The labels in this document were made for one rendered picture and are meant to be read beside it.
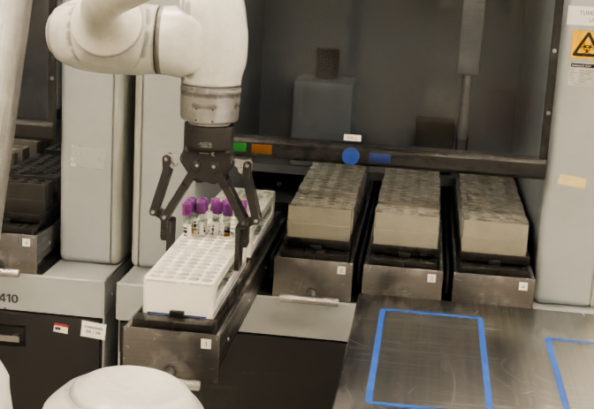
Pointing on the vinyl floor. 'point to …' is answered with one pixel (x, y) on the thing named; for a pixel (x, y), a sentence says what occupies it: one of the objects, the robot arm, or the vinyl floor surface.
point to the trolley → (465, 357)
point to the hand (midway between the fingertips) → (204, 251)
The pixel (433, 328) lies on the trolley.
